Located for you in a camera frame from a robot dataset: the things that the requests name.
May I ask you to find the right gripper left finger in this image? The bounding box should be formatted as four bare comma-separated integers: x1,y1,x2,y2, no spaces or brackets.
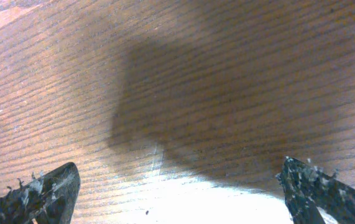
0,162,80,224

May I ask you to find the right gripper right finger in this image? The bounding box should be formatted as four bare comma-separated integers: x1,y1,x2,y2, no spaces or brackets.
276,157,355,224

